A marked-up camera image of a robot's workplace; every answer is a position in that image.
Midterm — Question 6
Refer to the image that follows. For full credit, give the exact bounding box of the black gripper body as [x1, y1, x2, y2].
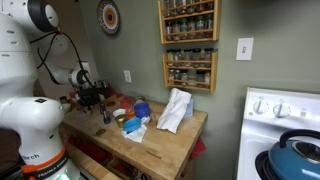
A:
[77, 86, 102, 103]

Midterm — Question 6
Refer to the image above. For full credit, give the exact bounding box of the blue plastic cup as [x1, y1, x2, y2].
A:
[133, 102, 151, 119]

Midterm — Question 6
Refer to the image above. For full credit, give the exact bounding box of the white crumpled napkin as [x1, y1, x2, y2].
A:
[120, 116, 152, 144]

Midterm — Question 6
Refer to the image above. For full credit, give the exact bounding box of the wooden butcher block cart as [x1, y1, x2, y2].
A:
[58, 94, 208, 180]

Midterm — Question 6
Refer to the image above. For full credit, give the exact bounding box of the white crumpled cloth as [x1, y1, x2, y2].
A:
[156, 87, 193, 134]

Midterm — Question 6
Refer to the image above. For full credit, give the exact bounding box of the light blue box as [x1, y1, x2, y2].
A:
[184, 96, 194, 118]

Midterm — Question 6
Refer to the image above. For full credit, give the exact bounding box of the red cloth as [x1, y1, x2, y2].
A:
[189, 137, 207, 162]

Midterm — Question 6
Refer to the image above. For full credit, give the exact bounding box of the wooden spice rack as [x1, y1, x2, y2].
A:
[157, 0, 221, 45]
[162, 49, 218, 94]

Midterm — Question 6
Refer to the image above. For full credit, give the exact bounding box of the white stove knob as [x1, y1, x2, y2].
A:
[252, 97, 270, 115]
[272, 98, 292, 119]

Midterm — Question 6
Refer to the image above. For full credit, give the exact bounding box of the white kitchen stove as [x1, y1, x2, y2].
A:
[236, 87, 320, 180]

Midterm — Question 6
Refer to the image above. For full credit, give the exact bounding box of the black stove burner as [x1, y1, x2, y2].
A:
[255, 149, 278, 180]

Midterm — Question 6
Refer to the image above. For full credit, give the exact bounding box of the blue kettle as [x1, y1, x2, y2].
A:
[268, 129, 320, 180]

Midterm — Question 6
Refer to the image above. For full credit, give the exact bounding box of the white wall outlet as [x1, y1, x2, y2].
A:
[123, 69, 133, 84]

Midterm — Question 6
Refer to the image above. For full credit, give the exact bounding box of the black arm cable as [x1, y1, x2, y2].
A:
[29, 29, 96, 89]

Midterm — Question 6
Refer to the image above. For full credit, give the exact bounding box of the decorative round wall plate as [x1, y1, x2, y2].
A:
[97, 0, 121, 36]

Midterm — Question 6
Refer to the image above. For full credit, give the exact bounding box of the white light switch plate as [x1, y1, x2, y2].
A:
[235, 37, 255, 62]

